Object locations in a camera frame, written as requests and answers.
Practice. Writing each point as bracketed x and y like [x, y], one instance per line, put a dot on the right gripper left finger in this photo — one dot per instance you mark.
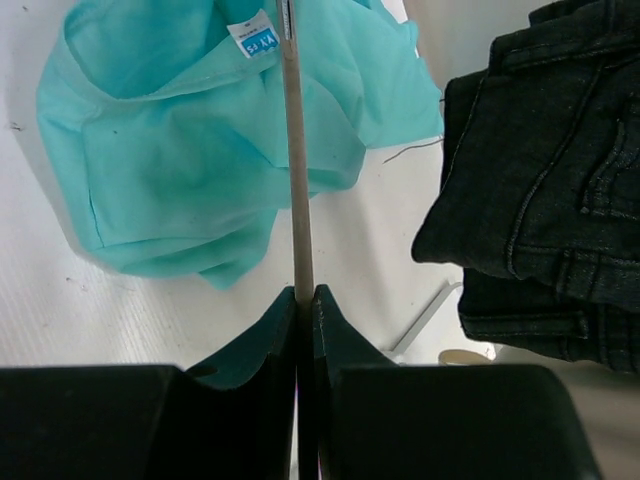
[228, 417]

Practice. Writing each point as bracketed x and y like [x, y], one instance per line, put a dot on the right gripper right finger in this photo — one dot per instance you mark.
[380, 420]

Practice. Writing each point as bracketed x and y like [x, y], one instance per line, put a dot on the teal t shirt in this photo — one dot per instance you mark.
[164, 122]

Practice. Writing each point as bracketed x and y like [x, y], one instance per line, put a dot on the grey hanger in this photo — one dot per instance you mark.
[301, 225]

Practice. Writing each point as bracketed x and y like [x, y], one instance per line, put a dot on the black hanging garment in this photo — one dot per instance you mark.
[539, 199]

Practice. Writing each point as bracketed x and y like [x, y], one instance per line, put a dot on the silver clothes rack frame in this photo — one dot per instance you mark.
[435, 336]

